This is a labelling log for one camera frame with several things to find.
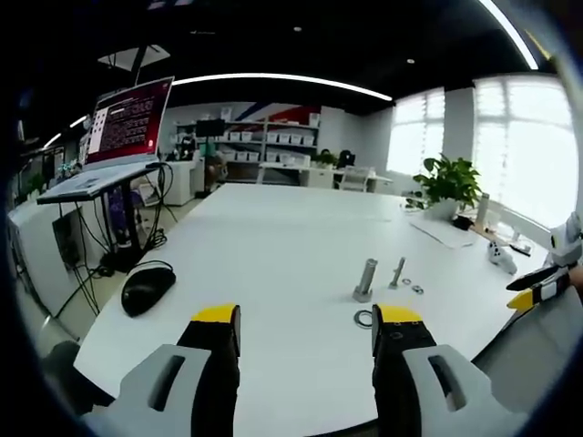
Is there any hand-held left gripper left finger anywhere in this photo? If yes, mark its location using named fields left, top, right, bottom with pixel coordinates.
left=85, top=303, right=242, bottom=437

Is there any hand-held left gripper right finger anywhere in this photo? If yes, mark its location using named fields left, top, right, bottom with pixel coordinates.
left=370, top=303, right=518, bottom=437

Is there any large grey threaded stud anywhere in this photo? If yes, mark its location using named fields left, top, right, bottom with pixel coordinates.
left=352, top=258, right=380, bottom=304

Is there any small grey threaded bolt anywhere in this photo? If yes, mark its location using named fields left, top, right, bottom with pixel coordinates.
left=387, top=257, right=408, bottom=290

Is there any white game controller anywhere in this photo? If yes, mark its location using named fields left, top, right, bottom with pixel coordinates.
left=486, top=240, right=519, bottom=276

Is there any white bottle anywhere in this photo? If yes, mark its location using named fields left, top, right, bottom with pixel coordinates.
left=476, top=192, right=492, bottom=225

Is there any black computer mouse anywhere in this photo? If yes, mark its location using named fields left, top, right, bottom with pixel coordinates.
left=120, top=266, right=178, bottom=319

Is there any black chair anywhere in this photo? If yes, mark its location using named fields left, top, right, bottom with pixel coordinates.
left=41, top=340, right=118, bottom=416

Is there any green potted plant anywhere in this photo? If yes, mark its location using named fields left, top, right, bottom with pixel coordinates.
left=411, top=153, right=485, bottom=221

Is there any black laptop stand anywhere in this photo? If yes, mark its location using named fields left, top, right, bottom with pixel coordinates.
left=102, top=179, right=149, bottom=274

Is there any white office chair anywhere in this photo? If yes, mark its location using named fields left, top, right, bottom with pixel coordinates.
left=333, top=165, right=373, bottom=193

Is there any white storage shelving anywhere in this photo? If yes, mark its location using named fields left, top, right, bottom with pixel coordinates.
left=217, top=105, right=322, bottom=184

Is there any black monitor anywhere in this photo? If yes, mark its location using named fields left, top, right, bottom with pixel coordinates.
left=195, top=118, right=227, bottom=138

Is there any silver laptop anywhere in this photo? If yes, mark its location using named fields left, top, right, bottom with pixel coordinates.
left=36, top=76, right=176, bottom=205

